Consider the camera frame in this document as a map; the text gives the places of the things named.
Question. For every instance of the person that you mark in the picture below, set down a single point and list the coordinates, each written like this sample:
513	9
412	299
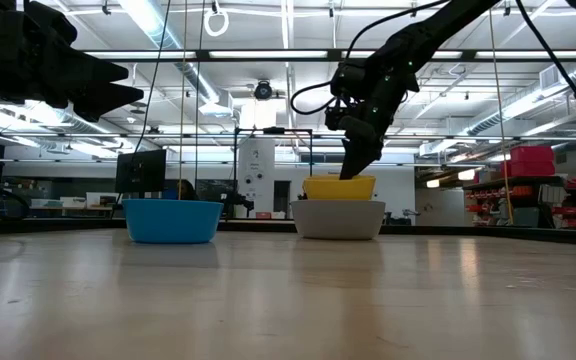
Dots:
187	191

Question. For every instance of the large grey bowl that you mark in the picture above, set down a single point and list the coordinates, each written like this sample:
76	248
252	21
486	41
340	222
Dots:
338	220

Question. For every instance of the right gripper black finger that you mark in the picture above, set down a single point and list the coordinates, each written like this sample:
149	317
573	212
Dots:
353	162
374	152

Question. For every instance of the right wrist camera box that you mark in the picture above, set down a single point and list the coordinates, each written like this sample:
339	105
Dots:
349	80

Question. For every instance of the black overhead frame bar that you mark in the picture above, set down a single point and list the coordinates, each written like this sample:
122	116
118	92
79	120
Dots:
198	54

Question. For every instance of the overhead camera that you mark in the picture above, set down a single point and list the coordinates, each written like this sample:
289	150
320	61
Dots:
263	90

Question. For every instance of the black computer monitor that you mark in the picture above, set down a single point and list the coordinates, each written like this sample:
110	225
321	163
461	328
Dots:
140	171

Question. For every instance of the stacked red storage bins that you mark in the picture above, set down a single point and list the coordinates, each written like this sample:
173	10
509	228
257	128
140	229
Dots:
530	160

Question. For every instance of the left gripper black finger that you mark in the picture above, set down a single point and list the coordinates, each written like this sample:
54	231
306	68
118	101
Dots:
103	72
108	97

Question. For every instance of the parts bin rack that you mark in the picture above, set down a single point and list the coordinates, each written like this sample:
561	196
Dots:
528	205

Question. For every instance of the light blue plastic bowl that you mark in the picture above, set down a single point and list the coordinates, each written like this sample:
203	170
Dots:
173	222

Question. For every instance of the yellow plastic bowl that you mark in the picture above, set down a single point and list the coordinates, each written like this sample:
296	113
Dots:
339	189

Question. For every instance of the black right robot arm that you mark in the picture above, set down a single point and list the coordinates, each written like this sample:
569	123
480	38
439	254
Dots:
443	30

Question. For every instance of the white pillar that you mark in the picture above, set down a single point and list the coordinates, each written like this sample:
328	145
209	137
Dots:
256	175

